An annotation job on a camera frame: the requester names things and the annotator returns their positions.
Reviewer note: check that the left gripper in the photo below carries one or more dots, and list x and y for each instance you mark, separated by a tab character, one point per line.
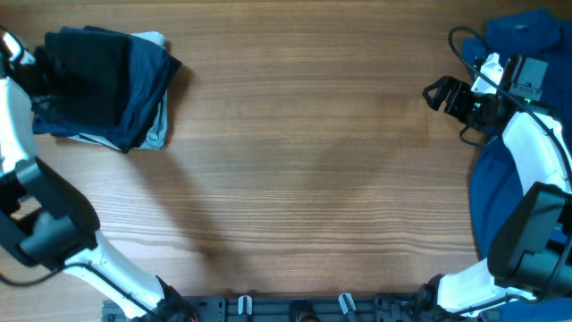
44	59

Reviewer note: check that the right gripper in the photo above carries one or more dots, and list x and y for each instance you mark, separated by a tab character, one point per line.
459	91

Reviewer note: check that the black polo shirt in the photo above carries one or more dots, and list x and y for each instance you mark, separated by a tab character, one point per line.
86	76

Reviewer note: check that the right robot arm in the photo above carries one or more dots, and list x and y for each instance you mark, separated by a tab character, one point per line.
523	262

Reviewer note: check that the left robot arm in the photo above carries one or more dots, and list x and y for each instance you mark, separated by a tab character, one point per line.
46	222

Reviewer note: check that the blue polo shirt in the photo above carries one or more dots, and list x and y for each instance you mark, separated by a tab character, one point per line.
495	188

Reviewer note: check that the folded navy blue garment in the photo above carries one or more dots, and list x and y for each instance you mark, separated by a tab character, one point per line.
143	89

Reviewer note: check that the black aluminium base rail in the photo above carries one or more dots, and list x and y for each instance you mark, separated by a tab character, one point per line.
383	307

